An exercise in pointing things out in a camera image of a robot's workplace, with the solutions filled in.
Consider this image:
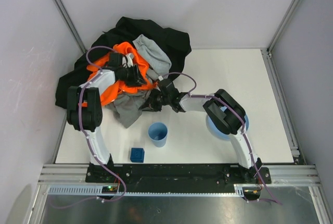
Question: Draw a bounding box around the right aluminium frame post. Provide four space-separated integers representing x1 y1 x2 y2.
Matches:
266 0 302 54

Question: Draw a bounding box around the dark grey cloth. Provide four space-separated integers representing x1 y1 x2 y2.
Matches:
109 90 151 128

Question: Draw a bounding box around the light grey cloth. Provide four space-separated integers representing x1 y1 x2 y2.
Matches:
133 34 172 80

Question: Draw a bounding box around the orange cloth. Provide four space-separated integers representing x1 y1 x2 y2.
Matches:
86 42 156 106

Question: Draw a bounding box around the left aluminium frame post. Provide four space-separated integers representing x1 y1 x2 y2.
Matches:
52 0 87 54

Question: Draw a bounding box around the aluminium frame post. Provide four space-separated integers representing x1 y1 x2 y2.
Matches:
266 0 302 54
52 0 87 54

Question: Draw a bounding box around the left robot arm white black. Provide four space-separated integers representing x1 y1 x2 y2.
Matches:
67 52 145 165

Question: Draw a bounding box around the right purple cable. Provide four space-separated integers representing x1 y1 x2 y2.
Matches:
161 72 283 205

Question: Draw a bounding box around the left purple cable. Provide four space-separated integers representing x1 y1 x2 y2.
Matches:
49 46 127 209

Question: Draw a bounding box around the blue plastic cup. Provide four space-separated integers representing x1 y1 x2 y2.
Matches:
148 122 168 147

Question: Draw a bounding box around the blue cube block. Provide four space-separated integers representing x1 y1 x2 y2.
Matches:
130 147 145 163

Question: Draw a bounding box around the blue plastic bowl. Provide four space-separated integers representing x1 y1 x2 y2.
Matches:
206 106 249 141

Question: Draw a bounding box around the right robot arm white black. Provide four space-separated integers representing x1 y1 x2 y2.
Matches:
140 79 262 170

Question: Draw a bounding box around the black cloth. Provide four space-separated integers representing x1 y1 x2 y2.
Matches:
55 17 191 109

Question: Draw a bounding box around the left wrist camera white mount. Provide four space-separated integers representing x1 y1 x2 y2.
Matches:
122 53 134 67

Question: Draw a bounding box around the purple cable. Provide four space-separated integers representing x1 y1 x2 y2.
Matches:
49 46 127 209
161 72 283 205

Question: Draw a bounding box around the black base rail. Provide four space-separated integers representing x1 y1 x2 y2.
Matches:
85 164 260 194

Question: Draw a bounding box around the white slotted cable duct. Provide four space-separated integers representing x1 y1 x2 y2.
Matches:
48 184 250 197

